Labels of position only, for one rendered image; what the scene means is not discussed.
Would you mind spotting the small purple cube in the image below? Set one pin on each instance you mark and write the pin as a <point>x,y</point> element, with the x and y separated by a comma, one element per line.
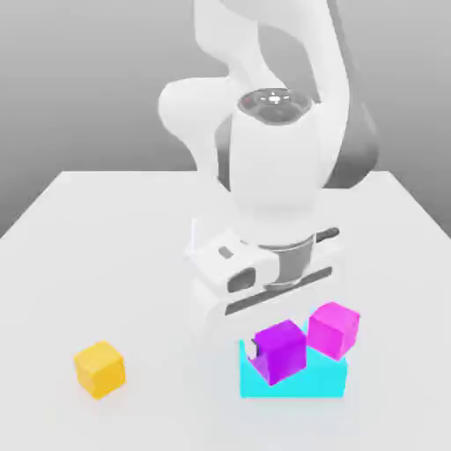
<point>282,352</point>

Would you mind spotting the small pink cube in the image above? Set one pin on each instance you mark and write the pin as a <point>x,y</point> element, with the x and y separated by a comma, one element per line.
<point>333,329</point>

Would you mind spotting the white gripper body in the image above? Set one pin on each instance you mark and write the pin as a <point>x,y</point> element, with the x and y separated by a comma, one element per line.
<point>243,319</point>

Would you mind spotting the large cyan box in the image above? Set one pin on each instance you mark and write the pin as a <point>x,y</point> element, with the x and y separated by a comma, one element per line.
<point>317,380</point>

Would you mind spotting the small yellow cube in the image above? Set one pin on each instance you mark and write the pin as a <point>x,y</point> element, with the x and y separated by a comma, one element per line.
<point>100,370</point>

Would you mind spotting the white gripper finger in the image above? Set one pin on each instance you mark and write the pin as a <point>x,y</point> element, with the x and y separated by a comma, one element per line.
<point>252,348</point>

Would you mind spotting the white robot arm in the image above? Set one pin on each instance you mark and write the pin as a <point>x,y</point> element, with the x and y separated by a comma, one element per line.
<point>275,165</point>

